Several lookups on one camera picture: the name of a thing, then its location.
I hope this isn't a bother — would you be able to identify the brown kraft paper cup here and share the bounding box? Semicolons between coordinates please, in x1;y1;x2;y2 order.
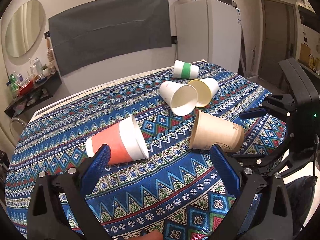
189;111;245;152

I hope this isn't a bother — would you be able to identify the red and white paper cup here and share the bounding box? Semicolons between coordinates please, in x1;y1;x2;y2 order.
86;115;149;165

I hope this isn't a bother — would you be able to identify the white cup yellow rim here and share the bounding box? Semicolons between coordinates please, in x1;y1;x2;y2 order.
188;77;219;107

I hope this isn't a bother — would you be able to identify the plain white paper cup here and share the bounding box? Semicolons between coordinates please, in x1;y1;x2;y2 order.
159;81;198;116

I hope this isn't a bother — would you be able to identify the white cup green band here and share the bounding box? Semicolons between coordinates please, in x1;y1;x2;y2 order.
173;60;199;80

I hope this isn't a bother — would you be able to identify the person's left hand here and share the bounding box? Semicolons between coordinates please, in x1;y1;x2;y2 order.
127;230;163;240

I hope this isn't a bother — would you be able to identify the blue patterned tablecloth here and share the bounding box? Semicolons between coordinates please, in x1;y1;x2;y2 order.
4;60;288;240

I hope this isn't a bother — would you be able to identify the brown door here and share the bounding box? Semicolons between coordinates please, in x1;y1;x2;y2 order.
258;0;297;89

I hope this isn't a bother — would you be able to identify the white refrigerator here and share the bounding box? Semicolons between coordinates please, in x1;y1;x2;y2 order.
175;0;242;73

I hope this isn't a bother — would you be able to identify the small potted plant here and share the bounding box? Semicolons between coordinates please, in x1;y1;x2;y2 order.
42;64;50;77

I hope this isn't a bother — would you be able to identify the green bottle on shelf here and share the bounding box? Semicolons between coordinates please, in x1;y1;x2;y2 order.
10;74;19;97

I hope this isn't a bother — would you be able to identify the white bottle on shelf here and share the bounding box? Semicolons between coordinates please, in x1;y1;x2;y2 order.
33;57;43;76

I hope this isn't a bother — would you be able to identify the dark grey cloth covered screen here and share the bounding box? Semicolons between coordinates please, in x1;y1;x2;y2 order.
48;0;171;76

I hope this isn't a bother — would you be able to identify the black wall shelf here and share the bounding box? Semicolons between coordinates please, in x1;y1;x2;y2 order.
4;72;62;118

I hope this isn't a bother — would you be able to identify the black power cable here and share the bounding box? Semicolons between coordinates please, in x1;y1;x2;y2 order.
171;36;179;63

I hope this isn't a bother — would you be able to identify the oval wall mirror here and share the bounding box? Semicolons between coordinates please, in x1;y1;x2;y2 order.
5;0;45;58

